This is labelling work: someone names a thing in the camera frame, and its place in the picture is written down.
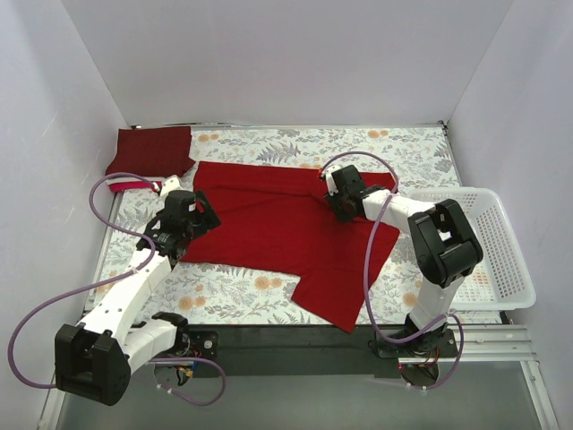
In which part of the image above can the folded dark red t-shirt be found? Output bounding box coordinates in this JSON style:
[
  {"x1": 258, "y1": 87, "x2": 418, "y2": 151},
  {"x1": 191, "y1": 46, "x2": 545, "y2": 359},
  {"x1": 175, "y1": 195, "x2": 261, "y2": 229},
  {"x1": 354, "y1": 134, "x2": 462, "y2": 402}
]
[{"x1": 106, "y1": 126, "x2": 195, "y2": 177}]

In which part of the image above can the folded white t-shirt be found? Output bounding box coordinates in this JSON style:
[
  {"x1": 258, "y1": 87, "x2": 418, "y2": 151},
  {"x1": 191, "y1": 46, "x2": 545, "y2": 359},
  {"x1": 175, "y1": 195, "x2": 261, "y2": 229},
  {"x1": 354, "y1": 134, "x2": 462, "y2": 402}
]
[{"x1": 106, "y1": 176, "x2": 167, "y2": 185}]

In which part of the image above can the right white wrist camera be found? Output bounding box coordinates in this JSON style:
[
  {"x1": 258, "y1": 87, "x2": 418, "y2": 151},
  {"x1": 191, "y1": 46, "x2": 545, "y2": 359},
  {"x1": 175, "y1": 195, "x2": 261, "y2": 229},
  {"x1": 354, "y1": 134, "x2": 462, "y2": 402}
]
[{"x1": 319, "y1": 165, "x2": 341, "y2": 196}]

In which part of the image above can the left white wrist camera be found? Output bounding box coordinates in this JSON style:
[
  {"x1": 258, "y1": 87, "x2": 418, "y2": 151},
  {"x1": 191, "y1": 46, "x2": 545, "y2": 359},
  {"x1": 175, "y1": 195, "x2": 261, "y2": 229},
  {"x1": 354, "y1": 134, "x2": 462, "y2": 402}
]
[{"x1": 152, "y1": 176, "x2": 183, "y2": 200}]

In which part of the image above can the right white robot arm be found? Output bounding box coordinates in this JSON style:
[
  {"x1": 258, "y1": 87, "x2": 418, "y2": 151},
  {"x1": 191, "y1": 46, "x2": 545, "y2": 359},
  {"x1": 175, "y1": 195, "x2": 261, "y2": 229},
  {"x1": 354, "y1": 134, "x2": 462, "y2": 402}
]
[{"x1": 320, "y1": 165, "x2": 483, "y2": 357}]

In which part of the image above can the aluminium frame rail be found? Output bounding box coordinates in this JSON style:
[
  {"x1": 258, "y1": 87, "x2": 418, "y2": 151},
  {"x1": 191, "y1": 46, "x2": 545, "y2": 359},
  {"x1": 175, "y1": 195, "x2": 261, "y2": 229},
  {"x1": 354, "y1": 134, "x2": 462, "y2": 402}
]
[{"x1": 460, "y1": 324, "x2": 538, "y2": 362}]

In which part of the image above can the white plastic basket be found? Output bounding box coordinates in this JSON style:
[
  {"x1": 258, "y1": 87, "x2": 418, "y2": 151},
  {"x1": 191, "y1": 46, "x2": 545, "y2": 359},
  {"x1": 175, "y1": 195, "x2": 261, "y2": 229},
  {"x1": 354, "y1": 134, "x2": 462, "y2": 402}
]
[{"x1": 408, "y1": 187, "x2": 536, "y2": 312}]

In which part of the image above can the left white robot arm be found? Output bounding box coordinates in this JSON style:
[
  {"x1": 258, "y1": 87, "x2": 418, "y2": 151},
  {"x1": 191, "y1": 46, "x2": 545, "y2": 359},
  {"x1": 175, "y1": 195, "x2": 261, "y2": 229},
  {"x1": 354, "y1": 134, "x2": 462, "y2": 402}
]
[{"x1": 55, "y1": 189, "x2": 220, "y2": 406}]

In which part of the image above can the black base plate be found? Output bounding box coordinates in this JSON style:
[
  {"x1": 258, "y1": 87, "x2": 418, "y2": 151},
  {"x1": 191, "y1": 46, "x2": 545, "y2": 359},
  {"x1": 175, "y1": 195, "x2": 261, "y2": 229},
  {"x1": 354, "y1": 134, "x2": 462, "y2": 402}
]
[{"x1": 186, "y1": 324, "x2": 458, "y2": 379}]

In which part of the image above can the floral table mat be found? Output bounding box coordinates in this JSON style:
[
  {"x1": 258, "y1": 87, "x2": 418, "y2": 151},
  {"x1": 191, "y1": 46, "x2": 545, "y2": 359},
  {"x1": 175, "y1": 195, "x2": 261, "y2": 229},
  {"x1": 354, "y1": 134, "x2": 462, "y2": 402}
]
[{"x1": 88, "y1": 125, "x2": 459, "y2": 324}]

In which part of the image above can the folded pink t-shirt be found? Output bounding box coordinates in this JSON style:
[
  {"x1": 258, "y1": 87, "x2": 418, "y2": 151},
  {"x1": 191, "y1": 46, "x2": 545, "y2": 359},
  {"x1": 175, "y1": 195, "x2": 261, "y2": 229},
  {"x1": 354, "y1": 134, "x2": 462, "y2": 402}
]
[{"x1": 107, "y1": 181, "x2": 154, "y2": 193}]

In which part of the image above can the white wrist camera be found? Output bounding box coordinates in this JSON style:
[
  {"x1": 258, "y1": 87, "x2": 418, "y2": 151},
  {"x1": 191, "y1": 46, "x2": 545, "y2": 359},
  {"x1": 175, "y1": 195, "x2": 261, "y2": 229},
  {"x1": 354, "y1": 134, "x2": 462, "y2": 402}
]
[
  {"x1": 319, "y1": 165, "x2": 341, "y2": 196},
  {"x1": 152, "y1": 176, "x2": 183, "y2": 200}
]

